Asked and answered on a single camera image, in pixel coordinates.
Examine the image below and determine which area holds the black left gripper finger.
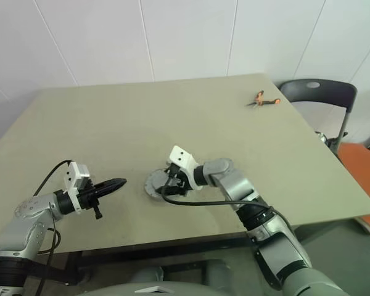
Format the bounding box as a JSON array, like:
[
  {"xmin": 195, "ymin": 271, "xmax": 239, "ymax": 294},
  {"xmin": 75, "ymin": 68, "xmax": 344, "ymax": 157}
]
[
  {"xmin": 96, "ymin": 181, "xmax": 128, "ymax": 197},
  {"xmin": 94, "ymin": 178, "xmax": 128, "ymax": 190}
]

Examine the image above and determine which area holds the orange chair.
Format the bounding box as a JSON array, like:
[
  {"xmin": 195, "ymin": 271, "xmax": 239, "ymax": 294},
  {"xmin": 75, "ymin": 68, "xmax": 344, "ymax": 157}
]
[{"xmin": 338, "ymin": 141, "xmax": 370, "ymax": 237}]

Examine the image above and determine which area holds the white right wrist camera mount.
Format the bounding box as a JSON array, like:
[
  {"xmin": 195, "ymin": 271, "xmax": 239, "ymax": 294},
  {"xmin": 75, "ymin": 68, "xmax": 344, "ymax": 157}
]
[{"xmin": 168, "ymin": 145, "xmax": 204, "ymax": 189}]

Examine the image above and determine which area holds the black chair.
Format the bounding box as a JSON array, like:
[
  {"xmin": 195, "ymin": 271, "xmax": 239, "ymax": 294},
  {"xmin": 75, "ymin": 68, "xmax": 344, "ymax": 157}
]
[{"xmin": 279, "ymin": 79, "xmax": 358, "ymax": 155}]

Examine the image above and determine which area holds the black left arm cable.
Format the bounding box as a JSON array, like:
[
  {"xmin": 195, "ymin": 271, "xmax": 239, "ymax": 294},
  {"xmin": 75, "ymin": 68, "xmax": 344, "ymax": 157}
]
[{"xmin": 33, "ymin": 159, "xmax": 73, "ymax": 296}]

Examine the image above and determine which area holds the black table frame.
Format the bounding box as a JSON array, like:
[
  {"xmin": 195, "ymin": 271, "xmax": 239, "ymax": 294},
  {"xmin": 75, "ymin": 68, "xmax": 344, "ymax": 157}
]
[{"xmin": 64, "ymin": 229, "xmax": 257, "ymax": 278}]

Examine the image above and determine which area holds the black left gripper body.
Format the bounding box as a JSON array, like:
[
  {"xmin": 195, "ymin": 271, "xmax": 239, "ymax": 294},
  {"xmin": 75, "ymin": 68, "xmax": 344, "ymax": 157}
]
[{"xmin": 78, "ymin": 181, "xmax": 104, "ymax": 220}]

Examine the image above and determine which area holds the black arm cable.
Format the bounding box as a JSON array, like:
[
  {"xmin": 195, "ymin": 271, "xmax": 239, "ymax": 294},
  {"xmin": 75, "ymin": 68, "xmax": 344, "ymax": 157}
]
[
  {"xmin": 33, "ymin": 159, "xmax": 73, "ymax": 296},
  {"xmin": 161, "ymin": 174, "xmax": 297, "ymax": 238}
]

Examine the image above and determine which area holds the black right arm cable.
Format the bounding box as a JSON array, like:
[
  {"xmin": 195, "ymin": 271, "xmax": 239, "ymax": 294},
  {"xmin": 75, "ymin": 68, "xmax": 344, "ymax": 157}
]
[{"xmin": 161, "ymin": 174, "xmax": 297, "ymax": 238}]

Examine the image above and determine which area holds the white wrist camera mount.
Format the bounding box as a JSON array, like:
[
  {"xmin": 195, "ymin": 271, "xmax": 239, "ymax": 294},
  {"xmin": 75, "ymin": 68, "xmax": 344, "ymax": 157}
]
[
  {"xmin": 62, "ymin": 161, "xmax": 91, "ymax": 215},
  {"xmin": 168, "ymin": 145, "xmax": 204, "ymax": 189}
]

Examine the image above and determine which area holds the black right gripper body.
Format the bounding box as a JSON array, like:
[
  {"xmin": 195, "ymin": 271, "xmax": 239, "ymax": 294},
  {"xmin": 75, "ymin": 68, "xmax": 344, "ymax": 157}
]
[{"xmin": 165, "ymin": 165, "xmax": 191, "ymax": 197}]

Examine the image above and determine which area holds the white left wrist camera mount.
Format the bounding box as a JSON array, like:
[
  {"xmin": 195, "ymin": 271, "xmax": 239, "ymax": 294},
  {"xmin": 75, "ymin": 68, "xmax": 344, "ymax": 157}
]
[{"xmin": 62, "ymin": 161, "xmax": 91, "ymax": 215}]

